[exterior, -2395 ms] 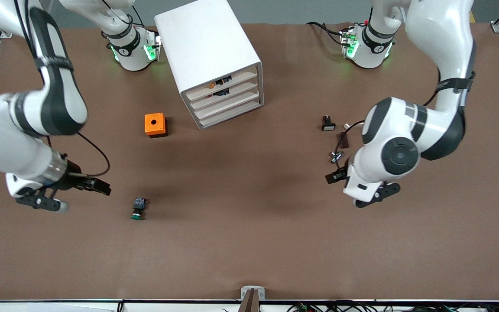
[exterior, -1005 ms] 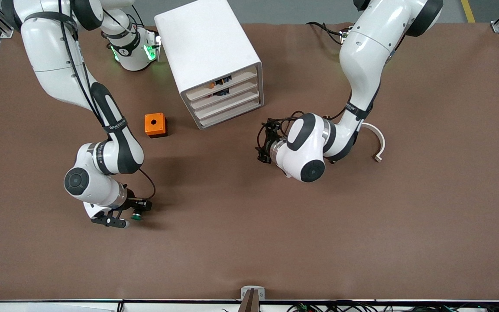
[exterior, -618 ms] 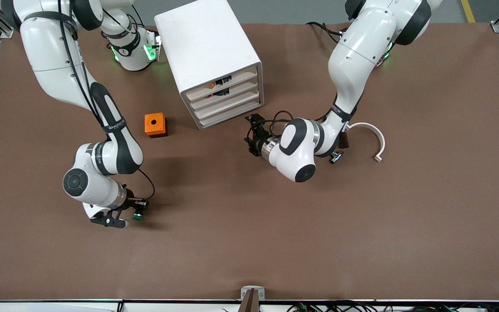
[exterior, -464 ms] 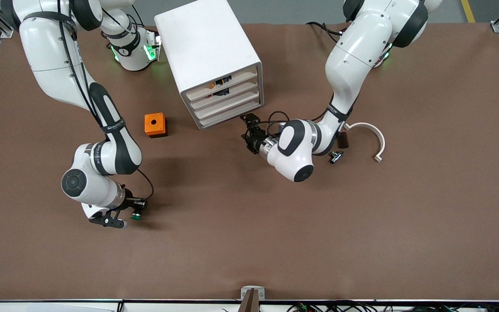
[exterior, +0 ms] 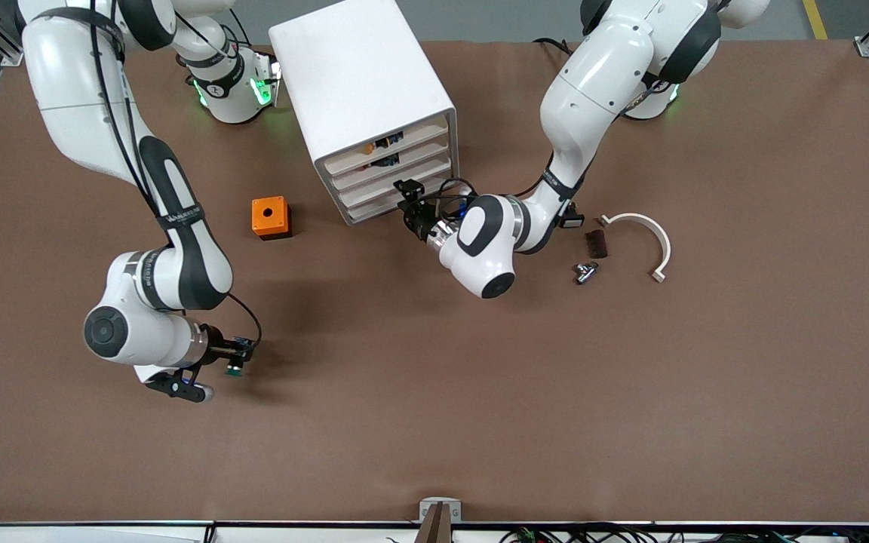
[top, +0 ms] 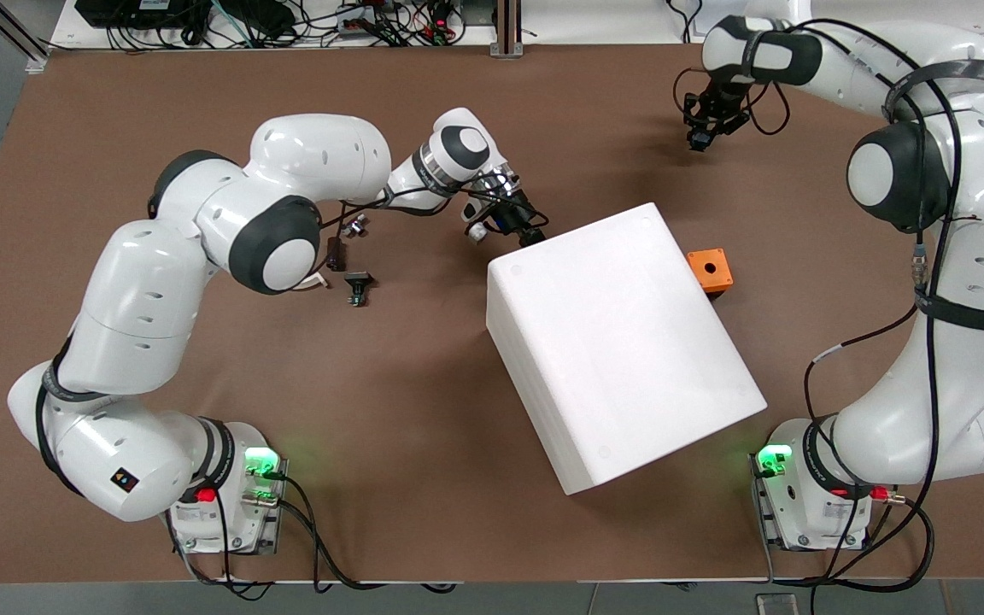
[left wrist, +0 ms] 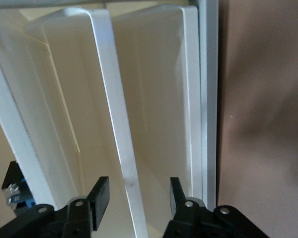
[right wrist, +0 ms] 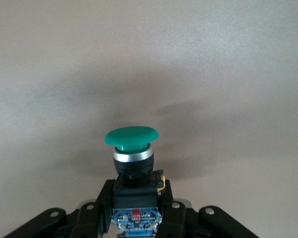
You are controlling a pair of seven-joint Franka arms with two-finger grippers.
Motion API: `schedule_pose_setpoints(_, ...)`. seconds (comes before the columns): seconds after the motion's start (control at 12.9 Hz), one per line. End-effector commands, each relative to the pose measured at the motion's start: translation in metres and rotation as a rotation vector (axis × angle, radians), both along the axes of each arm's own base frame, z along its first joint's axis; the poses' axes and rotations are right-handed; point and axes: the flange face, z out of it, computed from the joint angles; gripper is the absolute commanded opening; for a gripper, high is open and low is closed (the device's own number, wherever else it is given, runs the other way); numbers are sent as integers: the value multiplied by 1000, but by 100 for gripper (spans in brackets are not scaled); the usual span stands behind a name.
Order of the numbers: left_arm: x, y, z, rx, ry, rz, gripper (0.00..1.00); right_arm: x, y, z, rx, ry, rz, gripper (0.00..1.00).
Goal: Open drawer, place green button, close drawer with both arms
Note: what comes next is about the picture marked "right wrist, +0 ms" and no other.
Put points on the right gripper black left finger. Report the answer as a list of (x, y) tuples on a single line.
[(89, 220)]

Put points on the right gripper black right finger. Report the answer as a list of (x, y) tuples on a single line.
[(178, 220)]

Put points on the green mushroom push button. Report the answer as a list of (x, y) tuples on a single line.
[(132, 138)]

